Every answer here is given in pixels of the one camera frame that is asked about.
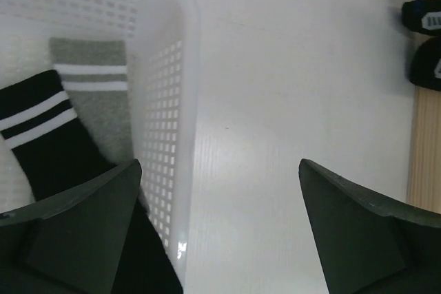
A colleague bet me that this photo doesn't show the grey sock white stripes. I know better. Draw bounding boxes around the grey sock white stripes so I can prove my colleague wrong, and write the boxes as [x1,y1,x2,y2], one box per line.
[49,38,134,163]

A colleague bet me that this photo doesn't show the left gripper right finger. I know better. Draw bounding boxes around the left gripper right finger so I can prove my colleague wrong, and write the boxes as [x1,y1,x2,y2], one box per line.
[299,159,440,293]

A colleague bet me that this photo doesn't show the white plastic laundry basket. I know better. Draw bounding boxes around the white plastic laundry basket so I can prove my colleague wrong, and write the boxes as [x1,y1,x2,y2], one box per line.
[1,0,199,287]

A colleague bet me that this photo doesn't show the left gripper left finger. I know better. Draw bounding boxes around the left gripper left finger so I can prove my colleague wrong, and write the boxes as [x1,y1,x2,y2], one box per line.
[1,160,142,293]

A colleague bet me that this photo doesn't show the black sport sock hanging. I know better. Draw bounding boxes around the black sport sock hanging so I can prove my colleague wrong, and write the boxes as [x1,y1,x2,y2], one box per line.
[401,0,441,36]

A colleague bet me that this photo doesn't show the wooden hanger stand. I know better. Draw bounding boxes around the wooden hanger stand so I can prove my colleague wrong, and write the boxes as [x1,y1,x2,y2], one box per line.
[407,86,440,213]

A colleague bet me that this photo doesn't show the black sock white stripes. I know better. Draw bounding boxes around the black sock white stripes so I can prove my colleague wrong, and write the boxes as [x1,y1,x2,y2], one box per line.
[1,70,183,293]

